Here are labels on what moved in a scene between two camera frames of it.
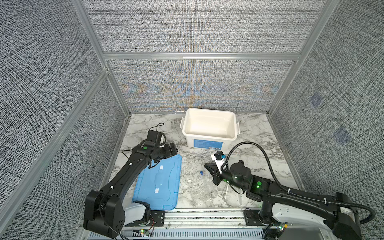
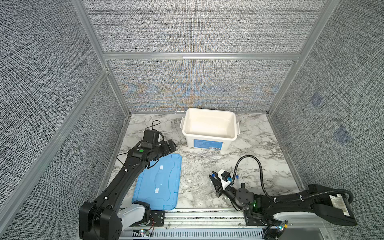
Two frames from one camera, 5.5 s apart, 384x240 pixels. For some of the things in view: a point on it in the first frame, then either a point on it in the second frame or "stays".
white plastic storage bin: x=209 y=130 stays
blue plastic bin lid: x=159 y=185 stays
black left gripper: x=173 y=151 stays
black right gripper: x=216 y=176 to x=219 y=189
